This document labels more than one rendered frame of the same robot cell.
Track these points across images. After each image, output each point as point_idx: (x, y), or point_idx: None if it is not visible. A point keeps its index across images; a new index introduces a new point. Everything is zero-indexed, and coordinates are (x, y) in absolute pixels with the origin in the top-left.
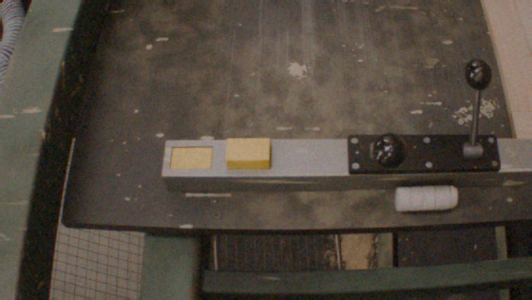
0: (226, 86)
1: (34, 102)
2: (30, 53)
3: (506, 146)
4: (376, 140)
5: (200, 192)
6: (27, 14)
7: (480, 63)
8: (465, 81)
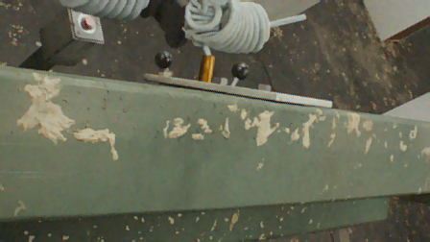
0: None
1: (410, 119)
2: (405, 119)
3: None
4: (244, 66)
5: None
6: (402, 120)
7: (164, 50)
8: (170, 63)
